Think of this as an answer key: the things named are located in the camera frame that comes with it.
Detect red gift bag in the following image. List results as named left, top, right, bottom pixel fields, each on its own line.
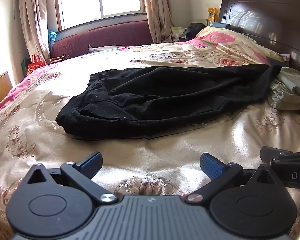
left=26, top=55, right=46, bottom=76

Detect folded grey-green clothes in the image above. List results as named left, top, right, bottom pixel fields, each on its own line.
left=267, top=67, right=300, bottom=111

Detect black pants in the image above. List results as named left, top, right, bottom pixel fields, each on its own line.
left=56, top=64, right=281, bottom=140

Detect floral satin bedspread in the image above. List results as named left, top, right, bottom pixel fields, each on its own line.
left=0, top=27, right=300, bottom=239

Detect maroon upholstered bench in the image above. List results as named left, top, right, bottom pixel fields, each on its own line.
left=50, top=21, right=153, bottom=58

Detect window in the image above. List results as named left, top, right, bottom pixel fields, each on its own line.
left=55, top=0, right=145, bottom=30

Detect dark wooden headboard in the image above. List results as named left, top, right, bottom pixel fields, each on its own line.
left=219, top=0, right=300, bottom=72

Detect beige curtain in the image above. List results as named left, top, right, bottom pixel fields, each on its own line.
left=19, top=0, right=50, bottom=62
left=144, top=0, right=173, bottom=43

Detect black bag on nightstand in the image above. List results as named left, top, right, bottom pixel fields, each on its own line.
left=186, top=23, right=206, bottom=41

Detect beige curtain right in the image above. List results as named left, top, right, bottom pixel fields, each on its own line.
left=144, top=0, right=173, bottom=43

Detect orange snack package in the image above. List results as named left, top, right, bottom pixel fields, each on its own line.
left=207, top=7, right=219, bottom=24

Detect blue plastic bag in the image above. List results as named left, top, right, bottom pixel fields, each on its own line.
left=48, top=30, right=58, bottom=51

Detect beige curtain left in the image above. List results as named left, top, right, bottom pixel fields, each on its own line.
left=19, top=0, right=50, bottom=62

